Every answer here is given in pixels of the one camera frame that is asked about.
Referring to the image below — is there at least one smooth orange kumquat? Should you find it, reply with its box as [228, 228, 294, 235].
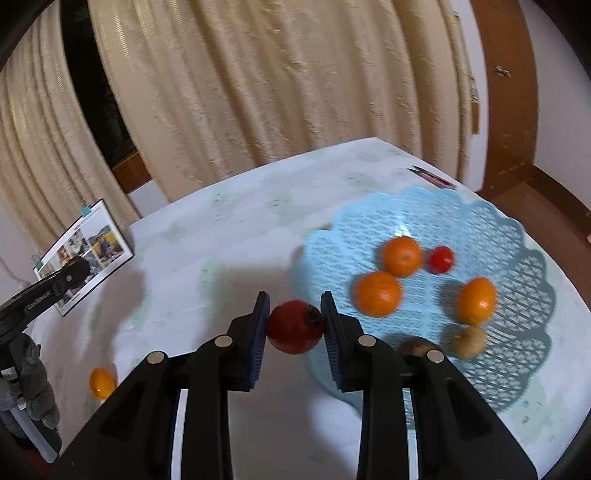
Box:
[456, 277, 498, 325]
[89, 367, 116, 400]

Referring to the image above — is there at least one brown wooden door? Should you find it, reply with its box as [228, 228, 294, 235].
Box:
[470, 0, 539, 195]

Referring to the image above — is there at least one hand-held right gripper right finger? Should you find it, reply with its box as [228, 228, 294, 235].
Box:
[320, 291, 539, 480]

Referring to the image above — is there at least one red tomato with dry calyx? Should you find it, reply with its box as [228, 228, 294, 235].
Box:
[267, 300, 325, 355]

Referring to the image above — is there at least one pink and black flat packet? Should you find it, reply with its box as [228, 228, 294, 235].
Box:
[407, 165, 458, 189]

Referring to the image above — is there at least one dimpled orange mandarin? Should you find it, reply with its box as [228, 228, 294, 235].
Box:
[355, 271, 402, 318]
[382, 235, 424, 278]

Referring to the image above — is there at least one wide beige curtain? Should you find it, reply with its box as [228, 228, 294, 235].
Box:
[88, 0, 478, 201]

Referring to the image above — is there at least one narrow beige curtain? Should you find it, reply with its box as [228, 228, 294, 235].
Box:
[0, 14, 141, 259]

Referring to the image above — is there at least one dark window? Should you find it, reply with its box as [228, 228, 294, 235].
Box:
[61, 0, 136, 168]

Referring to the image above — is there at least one light blue plastic basket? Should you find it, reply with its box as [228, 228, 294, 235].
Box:
[302, 186, 557, 414]

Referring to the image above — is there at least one large tan longan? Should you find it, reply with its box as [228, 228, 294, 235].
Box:
[450, 325, 488, 361]

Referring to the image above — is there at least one photo collage board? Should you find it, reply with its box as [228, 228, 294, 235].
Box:
[34, 199, 136, 317]

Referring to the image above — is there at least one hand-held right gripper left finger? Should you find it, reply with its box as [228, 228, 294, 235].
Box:
[59, 291, 271, 480]

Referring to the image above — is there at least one person's left hand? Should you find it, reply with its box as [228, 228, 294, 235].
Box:
[16, 332, 62, 431]

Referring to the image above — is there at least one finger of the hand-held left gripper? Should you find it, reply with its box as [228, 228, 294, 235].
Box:
[0, 256, 92, 332]

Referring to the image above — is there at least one dark brown wrinkled fruit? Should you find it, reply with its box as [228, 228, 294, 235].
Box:
[398, 337, 432, 358]

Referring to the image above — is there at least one small red cherry tomato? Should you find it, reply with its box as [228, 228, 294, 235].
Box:
[428, 246, 455, 274]

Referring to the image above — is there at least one brown wooden window sill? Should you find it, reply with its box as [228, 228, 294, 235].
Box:
[113, 151, 154, 195]

